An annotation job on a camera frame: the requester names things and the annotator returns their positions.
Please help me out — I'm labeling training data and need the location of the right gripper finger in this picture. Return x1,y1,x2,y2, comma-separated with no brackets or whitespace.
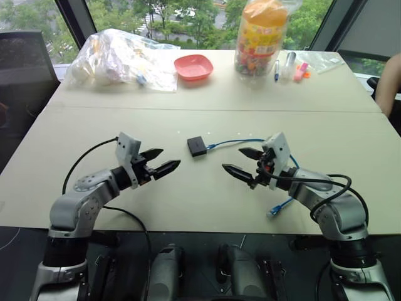
238,147,263,161
221,162,256,186

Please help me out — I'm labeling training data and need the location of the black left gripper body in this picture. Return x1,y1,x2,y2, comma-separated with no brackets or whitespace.
130,154,158,187

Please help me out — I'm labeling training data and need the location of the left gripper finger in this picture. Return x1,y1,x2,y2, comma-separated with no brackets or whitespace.
138,147,164,162
154,159,182,181

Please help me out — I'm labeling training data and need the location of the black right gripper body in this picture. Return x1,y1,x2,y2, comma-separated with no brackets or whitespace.
249,149,279,190

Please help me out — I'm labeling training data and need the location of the small black box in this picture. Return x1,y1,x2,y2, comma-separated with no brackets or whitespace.
187,135,209,160

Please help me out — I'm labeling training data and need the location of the clear plastic tube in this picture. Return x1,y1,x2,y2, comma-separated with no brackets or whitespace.
281,51,297,84

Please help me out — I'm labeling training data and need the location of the pink highlighter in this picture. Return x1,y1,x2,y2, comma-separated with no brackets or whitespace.
293,62,310,83

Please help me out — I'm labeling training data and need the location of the pink plastic dish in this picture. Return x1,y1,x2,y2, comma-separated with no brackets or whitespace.
174,54,215,83

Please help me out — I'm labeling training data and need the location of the dark grey rounded shape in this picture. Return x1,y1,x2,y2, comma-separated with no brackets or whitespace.
149,243,186,301
217,242,268,301

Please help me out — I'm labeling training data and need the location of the clear bag of items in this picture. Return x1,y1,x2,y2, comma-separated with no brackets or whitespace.
63,28,182,94

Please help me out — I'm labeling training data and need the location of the candy jar with orange lid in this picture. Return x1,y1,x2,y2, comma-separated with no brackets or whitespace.
234,0,303,83

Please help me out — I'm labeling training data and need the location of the clear zip bag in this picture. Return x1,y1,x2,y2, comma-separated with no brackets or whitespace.
295,50,346,75

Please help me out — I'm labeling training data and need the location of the black chair armrest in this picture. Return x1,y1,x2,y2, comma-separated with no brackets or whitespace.
366,76,382,95

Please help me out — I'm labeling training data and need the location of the black office chair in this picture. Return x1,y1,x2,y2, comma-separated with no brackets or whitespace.
0,30,61,130

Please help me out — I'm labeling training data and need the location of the blue Ethernet cable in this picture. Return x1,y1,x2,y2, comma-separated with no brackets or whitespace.
206,138,301,220

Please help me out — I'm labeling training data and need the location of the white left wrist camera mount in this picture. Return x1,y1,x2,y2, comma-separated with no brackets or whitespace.
115,132,142,190

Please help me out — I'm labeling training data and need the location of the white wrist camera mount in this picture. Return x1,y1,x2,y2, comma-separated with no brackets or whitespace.
261,131,292,191
115,132,142,190

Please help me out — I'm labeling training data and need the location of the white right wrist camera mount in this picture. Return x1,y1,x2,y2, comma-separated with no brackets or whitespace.
261,131,292,191

